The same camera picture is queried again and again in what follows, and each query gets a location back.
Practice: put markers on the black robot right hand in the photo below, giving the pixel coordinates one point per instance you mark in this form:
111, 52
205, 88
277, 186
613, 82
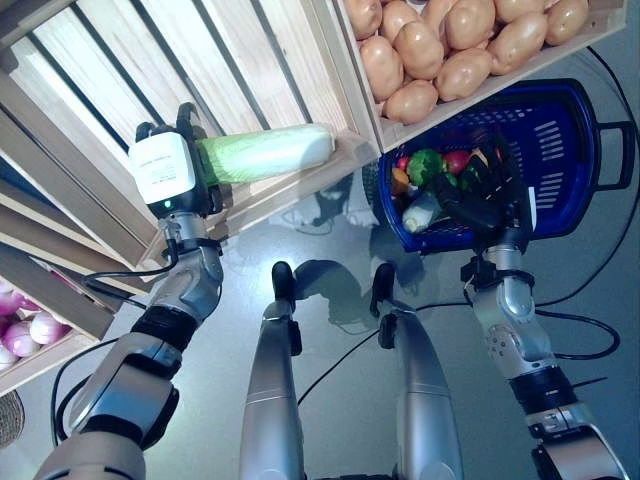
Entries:
500, 200

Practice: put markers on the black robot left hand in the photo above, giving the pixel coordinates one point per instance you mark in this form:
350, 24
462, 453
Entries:
160, 165

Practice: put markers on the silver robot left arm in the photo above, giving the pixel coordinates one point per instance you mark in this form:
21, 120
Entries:
190, 290

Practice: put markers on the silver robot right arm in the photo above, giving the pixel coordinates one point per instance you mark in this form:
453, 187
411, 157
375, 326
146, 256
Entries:
515, 325

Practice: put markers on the blue plastic shopping basket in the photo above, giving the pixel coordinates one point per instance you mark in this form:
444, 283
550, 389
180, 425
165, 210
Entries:
580, 175

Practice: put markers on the green toy bell pepper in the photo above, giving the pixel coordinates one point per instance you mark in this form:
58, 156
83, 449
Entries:
467, 177

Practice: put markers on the red toy tomato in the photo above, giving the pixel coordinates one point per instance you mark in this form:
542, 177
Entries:
457, 161

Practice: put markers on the small green toy lettuce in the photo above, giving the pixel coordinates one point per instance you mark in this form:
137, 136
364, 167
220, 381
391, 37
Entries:
425, 162

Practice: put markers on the small toy orange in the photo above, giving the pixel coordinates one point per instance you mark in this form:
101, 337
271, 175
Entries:
400, 179

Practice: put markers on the small red toy fruit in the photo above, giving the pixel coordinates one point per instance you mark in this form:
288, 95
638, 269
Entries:
402, 162

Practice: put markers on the brown toy potato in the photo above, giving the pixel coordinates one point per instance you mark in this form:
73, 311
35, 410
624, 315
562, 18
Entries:
381, 67
419, 50
517, 42
566, 20
515, 7
364, 15
411, 101
470, 22
465, 74

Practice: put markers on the light wooden crate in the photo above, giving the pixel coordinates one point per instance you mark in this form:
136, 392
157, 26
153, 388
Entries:
75, 65
40, 365
610, 17

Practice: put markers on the silver robot left leg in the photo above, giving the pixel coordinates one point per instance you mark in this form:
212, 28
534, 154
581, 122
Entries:
270, 400

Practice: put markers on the woven wicker mat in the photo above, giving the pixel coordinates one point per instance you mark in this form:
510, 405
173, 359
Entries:
10, 415

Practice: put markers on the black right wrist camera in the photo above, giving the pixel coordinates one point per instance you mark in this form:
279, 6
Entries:
475, 272

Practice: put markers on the wooden display shelf frame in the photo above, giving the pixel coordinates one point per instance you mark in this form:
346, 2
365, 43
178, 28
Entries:
60, 280

